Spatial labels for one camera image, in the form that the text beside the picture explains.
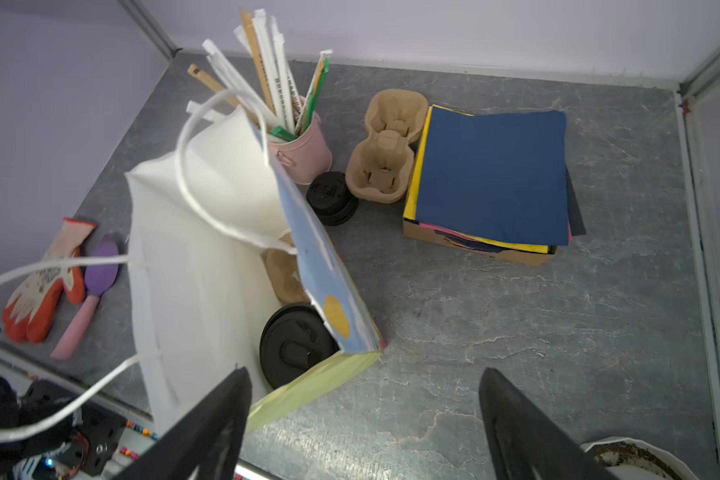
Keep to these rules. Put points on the black paper sheet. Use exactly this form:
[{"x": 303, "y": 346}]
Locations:
[{"x": 576, "y": 223}]

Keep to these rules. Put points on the green wrapped straw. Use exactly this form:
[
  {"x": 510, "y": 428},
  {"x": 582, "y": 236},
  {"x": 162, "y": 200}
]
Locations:
[{"x": 303, "y": 109}]

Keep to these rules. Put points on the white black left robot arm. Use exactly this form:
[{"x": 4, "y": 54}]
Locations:
[{"x": 82, "y": 443}]

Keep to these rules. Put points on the brown pulp cup carrier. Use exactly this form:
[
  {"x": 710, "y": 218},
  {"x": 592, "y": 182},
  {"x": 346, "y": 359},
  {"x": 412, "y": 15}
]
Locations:
[{"x": 282, "y": 270}]

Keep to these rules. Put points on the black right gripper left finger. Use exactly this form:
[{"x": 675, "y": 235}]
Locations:
[{"x": 206, "y": 442}]

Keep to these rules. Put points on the white wrapped straw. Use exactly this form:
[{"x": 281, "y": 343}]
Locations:
[{"x": 276, "y": 102}]

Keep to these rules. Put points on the illustrated paper bag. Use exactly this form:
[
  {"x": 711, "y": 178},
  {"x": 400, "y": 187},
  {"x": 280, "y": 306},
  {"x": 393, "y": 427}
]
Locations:
[{"x": 202, "y": 219}]

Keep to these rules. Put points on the red white glove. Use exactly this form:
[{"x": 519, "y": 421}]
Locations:
[{"x": 28, "y": 314}]

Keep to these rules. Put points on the purple pink garden trowel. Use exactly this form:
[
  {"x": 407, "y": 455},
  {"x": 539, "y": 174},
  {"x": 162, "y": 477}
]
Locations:
[{"x": 98, "y": 279}]

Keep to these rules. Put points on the pink straw holder cup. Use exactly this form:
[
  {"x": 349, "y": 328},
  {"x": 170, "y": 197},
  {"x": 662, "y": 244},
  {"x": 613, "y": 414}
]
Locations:
[{"x": 307, "y": 157}]

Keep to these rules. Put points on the brown cardboard box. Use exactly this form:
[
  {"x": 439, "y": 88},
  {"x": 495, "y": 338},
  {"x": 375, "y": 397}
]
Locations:
[{"x": 416, "y": 231}]

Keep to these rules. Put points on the black cup lid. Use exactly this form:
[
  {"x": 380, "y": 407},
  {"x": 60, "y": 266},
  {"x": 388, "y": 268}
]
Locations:
[{"x": 292, "y": 342}]

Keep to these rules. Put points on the stack of pulp carriers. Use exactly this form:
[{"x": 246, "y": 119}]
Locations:
[{"x": 380, "y": 167}]

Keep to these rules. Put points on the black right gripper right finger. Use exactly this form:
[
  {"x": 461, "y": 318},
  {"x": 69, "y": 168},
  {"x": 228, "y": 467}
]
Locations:
[{"x": 523, "y": 442}]

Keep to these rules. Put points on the brown wrapped straw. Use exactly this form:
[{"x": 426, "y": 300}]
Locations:
[{"x": 206, "y": 79}]

